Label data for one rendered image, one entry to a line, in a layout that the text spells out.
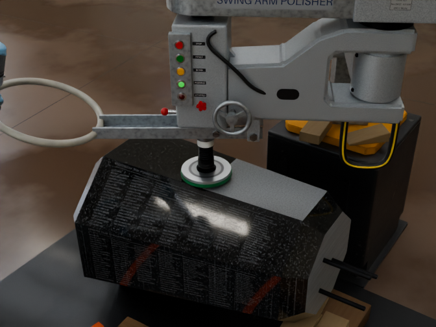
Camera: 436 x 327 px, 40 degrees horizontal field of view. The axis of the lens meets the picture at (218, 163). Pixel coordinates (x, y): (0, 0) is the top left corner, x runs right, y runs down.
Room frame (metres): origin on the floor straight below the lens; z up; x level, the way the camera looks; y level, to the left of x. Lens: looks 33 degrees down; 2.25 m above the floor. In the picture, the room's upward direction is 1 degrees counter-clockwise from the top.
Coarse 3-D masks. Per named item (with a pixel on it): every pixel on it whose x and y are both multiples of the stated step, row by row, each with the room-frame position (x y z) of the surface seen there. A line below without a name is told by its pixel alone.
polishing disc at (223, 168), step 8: (192, 160) 2.22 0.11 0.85; (216, 160) 2.22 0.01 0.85; (224, 160) 2.22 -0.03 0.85; (184, 168) 2.16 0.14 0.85; (192, 168) 2.16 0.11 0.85; (216, 168) 2.16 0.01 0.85; (224, 168) 2.15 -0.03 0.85; (184, 176) 2.10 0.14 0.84; (192, 176) 2.09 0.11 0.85; (200, 176) 2.09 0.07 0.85; (208, 176) 2.09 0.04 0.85; (216, 176) 2.09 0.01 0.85; (224, 176) 2.09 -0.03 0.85
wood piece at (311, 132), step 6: (306, 126) 2.55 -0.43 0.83; (312, 126) 2.55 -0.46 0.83; (318, 126) 2.55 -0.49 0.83; (324, 126) 2.55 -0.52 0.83; (330, 126) 2.61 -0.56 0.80; (300, 132) 2.50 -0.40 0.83; (306, 132) 2.49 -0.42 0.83; (312, 132) 2.49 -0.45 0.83; (318, 132) 2.49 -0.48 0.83; (324, 132) 2.53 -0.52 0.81; (300, 138) 2.50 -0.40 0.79; (306, 138) 2.48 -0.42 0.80; (312, 138) 2.47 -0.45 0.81; (318, 138) 2.46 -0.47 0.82; (318, 144) 2.46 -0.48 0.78
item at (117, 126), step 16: (96, 128) 2.14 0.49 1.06; (112, 128) 2.13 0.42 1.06; (128, 128) 2.13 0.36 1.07; (144, 128) 2.12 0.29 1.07; (160, 128) 2.11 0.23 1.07; (176, 128) 2.11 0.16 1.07; (192, 128) 2.10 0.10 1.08; (208, 128) 2.10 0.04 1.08; (224, 128) 2.09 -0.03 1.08; (240, 128) 2.08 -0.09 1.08
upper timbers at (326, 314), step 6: (324, 318) 1.90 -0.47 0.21; (330, 318) 1.90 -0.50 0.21; (336, 318) 1.90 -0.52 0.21; (342, 318) 1.90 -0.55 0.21; (318, 324) 1.87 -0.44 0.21; (324, 324) 1.86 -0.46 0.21; (330, 324) 1.86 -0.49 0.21; (336, 324) 1.86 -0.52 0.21; (342, 324) 1.86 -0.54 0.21; (348, 324) 1.88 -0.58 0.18
